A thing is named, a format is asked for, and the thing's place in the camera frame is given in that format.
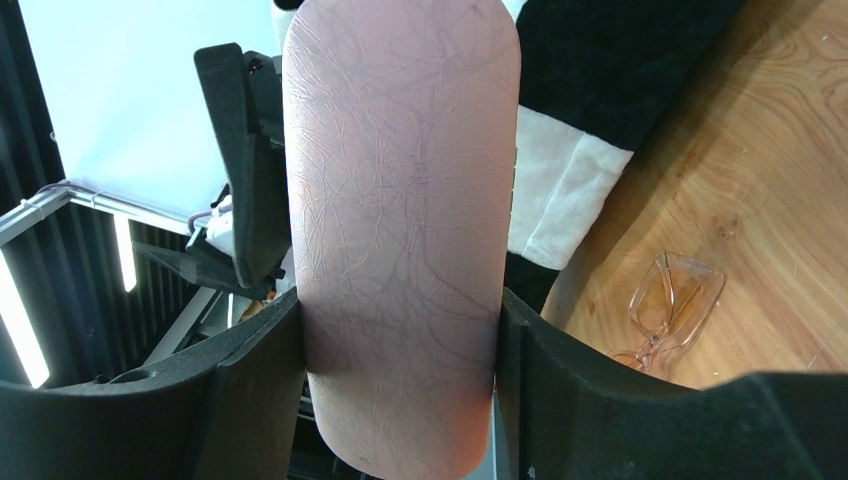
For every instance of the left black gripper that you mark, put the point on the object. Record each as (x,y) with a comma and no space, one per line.
(243,95)

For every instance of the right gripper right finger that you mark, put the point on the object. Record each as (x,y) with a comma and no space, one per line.
(570,412)

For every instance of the pink glasses case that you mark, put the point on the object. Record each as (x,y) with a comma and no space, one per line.
(400,136)

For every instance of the orange transparent sunglasses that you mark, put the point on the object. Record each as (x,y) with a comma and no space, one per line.
(669,309)

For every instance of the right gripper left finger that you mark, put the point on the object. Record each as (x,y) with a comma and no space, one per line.
(224,408)

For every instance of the black white checkered pillow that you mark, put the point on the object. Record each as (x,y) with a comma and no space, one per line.
(595,77)

